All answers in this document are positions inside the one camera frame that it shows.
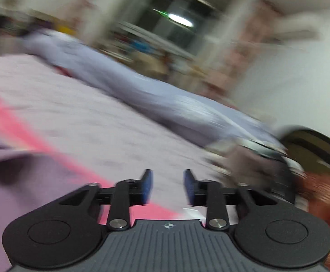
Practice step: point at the black plastic bag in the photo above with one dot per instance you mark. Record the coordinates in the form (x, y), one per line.
(281, 175)

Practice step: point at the red plaid cloth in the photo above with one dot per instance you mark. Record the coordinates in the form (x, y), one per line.
(326, 198)

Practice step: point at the purple shirt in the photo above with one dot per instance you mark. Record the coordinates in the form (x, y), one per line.
(26, 181)

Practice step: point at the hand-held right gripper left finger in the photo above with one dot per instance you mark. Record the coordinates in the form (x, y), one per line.
(147, 188)

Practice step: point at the grey bed sheet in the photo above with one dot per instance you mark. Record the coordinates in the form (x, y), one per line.
(82, 113)

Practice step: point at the blue-grey patterned duvet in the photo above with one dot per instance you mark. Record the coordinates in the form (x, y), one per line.
(153, 96)

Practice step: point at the pink patterned curtain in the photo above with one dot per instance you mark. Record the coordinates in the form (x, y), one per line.
(82, 11)
(247, 48)

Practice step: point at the barred window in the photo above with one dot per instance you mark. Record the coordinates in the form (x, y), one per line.
(179, 5)

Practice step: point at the dark headboard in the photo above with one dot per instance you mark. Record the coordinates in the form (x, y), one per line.
(315, 147)

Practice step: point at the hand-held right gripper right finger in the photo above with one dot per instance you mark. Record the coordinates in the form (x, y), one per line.
(189, 189)

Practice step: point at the pink blanket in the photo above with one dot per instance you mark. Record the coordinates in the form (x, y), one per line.
(17, 124)

